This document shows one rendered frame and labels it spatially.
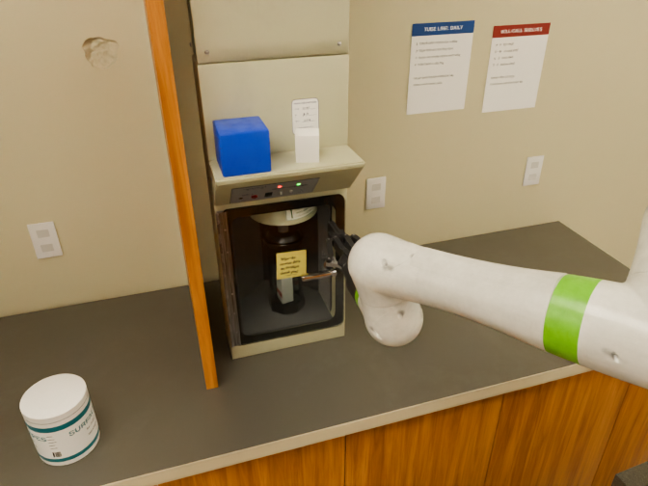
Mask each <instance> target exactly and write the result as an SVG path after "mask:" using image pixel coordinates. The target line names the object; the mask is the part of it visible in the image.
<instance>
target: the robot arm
mask: <svg viewBox="0 0 648 486"><path fill-rule="evenodd" d="M342 242H343V244H342ZM333 247H334V248H335V250H336V251H337V253H338V255H339V256H340V259H339V261H337V260H336V259H335V257H334V252H333ZM326 251H327V258H326V269H328V270H330V269H332V267H337V269H338V270H339V271H341V272H342V273H343V275H344V277H345V279H346V286H347V289H348V291H349V292H350V294H351V295H352V297H353V299H354V300H355V302H356V304H357V305H358V307H359V308H360V310H361V312H362V314H363V316H364V324H365V326H366V328H367V330H368V332H369V333H370V335H371V336H372V337H373V338H374V339H375V340H376V341H378V342H379V343H381V344H383V345H386V346H390V347H398V346H402V345H405V344H408V343H409V342H411V341H412V340H414V339H415V338H416V337H417V335H418V334H419V332H420V330H421V327H422V323H423V312H422V308H421V305H420V304H422V305H425V306H428V307H432V308H435V309H439V310H442V311H447V312H450V313H453V314H456V315H459V316H462V317H465V318H468V319H469V320H472V321H475V322H477V323H480V324H482V325H485V326H487V327H490V328H492V329H495V330H497V331H499V332H502V333H504V334H506V335H509V336H511V337H513V338H516V339H518V340H520V341H522V342H525V343H527V344H529V345H532V346H534V347H536V348H539V349H541V350H544V351H546V352H549V353H551V354H553V355H556V356H557V357H560V358H562V359H565V360H567V361H570V362H573V363H575V364H578V365H582V366H584V367H587V368H590V369H592V370H595V371H598V372H601V373H603V374H605V375H608V376H611V377H613V378H616V379H619V380H622V381H625V382H628V383H630V384H633V385H636V386H639V387H642V388H644V389H647V390H648V206H647V207H646V209H645V212H644V214H643V217H642V222H641V228H640V233H639V237H638V242H637V246H636V250H635V253H634V259H633V263H632V266H631V269H630V272H629V275H628V278H627V280H626V281H625V282H624V283H617V282H612V281H606V280H601V279H595V278H589V277H584V276H577V275H571V274H567V273H559V272H551V271H543V270H535V269H528V268H522V267H515V266H509V265H503V264H498V263H493V262H488V261H483V260H478V259H473V258H469V257H464V256H458V255H453V254H449V253H445V252H441V251H437V250H434V249H430V248H425V247H422V246H419V245H416V244H414V243H411V242H408V241H406V240H403V239H400V238H398V237H395V236H393V235H390V234H387V233H382V232H374V233H371V234H368V235H366V236H364V237H362V238H361V237H359V236H358V235H356V234H351V235H348V234H346V233H345V232H344V230H343V229H339V228H338V226H337V225H336V223H335V222H334V221H329V222H328V238H326Z"/></svg>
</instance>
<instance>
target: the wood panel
mask: <svg viewBox="0 0 648 486"><path fill-rule="evenodd" d="M143 1H144V7H145V14H146V20H147V26H148V37H149V43H150V49H151V55H152V61H153V67H154V73H155V79H156V86H157V91H158V97H159V103H160V110H161V116H162V122H163V127H164V134H165V140H166V146H167V152H168V158H169V164H170V170H171V176H172V183H173V188H174V194H175V206H176V212H177V218H178V223H179V230H180V236H181V242H182V248H183V254H184V260H185V266H186V272H187V279H188V284H189V290H190V295H191V301H192V307H193V313H194V318H195V323H196V329H197V335H198V341H199V346H200V351H201V357H202V368H203V373H204V379H205V384H206V389H207V390H209V389H214V388H218V380H217V373H216V366H215V360H214V353H213V346H212V339H211V333H210V326H209V319H208V312H207V305H206V299H205V292H204V285H203V272H202V266H201V259H200V252H199V245H198V238H197V232H196V225H195V218H194V211H193V205H192V198H191V191H190V184H189V177H188V171H187V164H186V157H185V150H184V144H183V137H182V130H181V123H180V116H179V110H178V103H177V96H176V83H175V77H174V70H173V63H172V56H171V49H170V43H169V36H168V29H167V22H166V16H165V9H164V2H163V0H143Z"/></svg>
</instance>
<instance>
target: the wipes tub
mask: <svg viewBox="0 0 648 486"><path fill-rule="evenodd" d="M19 408H20V411H21V414H22V415H23V418H24V420H25V423H26V425H27V428H28V430H29V432H30V435H31V437H32V440H33V442H34V444H35V447H36V449H37V452H38V454H39V456H40V459H41V460H42V461H43V462H44V463H46V464H48V465H52V466H63V465H68V464H71V463H74V462H76V461H78V460H80V459H82V458H83V457H85V456H86V455H88V454H89V453H90V452H91V451H92V450H93V449H94V448H95V446H96V444H97V442H98V440H99V435H100V432H99V427H98V423H97V420H96V417H95V411H94V408H93V404H92V401H91V399H90V395H89V392H88V389H87V386H86V383H85V381H84V380H83V379H82V378H81V377H79V376H77V375H74V374H57V375H53V376H50V377H47V378H44V379H42V380H40V381H38V382H37V383H36V384H35V385H33V386H32V387H31V388H30V389H28V390H27V392H26V393H24V394H23V396H22V398H21V400H20V403H19Z"/></svg>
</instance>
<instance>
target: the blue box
mask: <svg viewBox="0 0 648 486"><path fill-rule="evenodd" d="M212 124H213V134H214V142H215V150H216V159H217V162H218V164H219V167H220V169H221V172H222V175H223V177H228V176H243V175H250V174H258V173H266V172H271V153H270V137H269V129H268V128H267V127H266V125H265V124H264V122H263V121H262V120H261V118H260V117H259V116H255V117H246V118H235V119H225V120H216V121H213V122H212Z"/></svg>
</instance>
